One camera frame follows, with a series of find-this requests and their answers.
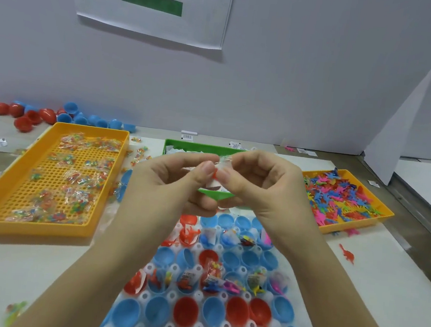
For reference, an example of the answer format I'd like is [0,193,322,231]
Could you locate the person's right hand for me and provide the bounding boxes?
[208,146,336,263]

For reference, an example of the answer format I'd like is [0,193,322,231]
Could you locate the person's left hand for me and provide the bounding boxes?
[113,145,225,258]

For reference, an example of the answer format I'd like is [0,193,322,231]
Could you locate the clear packet with orange toy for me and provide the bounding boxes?
[210,154,238,183]

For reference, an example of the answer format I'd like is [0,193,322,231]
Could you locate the person's left forearm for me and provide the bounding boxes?
[9,207,179,327]

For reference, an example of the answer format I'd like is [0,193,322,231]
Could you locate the person's right forearm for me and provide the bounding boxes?
[262,231,424,327]

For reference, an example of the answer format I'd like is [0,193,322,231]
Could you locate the heap of white paper slips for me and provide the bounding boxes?
[161,143,240,195]

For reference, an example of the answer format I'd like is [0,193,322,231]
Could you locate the green plastic tray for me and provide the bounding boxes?
[157,138,256,211]

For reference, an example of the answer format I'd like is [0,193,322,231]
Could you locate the scattered small toy packets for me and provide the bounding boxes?
[123,135,155,171]

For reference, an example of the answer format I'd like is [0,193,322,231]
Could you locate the pile of colourful toy dinosaurs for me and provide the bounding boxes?
[298,165,386,232]

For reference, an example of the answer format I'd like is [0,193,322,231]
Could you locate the group of packed small toys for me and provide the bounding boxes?
[145,218,295,304]

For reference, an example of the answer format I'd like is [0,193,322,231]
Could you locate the pile of clear toy packets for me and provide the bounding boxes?
[4,125,124,234]

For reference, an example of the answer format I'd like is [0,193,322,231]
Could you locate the rows of plastic egg halves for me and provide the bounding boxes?
[100,202,321,327]

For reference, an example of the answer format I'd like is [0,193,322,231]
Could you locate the red toy dinosaur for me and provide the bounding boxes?
[337,244,357,266]

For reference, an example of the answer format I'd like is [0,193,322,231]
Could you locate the white egg holder tray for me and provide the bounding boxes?
[96,200,323,327]

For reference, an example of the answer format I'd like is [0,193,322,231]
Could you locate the white partition board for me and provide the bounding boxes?
[360,56,431,190]

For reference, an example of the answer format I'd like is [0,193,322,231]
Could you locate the white paper sign green bar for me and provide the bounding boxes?
[61,0,236,52]

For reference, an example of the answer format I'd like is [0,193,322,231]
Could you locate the heap of loose egg halves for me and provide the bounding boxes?
[0,94,139,145]

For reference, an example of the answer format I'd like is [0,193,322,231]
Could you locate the yellow perforated plastic tray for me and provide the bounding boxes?
[0,116,131,249]

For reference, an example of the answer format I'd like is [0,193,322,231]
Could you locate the colourful toy packet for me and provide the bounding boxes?
[3,299,29,327]

